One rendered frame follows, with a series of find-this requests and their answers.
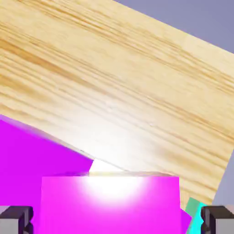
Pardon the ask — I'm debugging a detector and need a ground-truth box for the small magenta cube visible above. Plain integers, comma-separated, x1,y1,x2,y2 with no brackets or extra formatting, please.
39,175,193,234

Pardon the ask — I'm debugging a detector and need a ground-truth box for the small cyan cube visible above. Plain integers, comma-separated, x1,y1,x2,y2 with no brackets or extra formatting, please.
184,197,209,234

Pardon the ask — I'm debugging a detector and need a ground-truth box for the large purple box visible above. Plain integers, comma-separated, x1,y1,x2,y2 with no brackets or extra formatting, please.
0,114,94,234

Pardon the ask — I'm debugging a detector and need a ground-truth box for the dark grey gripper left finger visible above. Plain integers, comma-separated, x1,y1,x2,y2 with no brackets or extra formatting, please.
0,205,35,234

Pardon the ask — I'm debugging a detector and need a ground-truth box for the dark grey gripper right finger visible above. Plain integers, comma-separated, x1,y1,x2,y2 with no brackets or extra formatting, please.
200,204,234,234

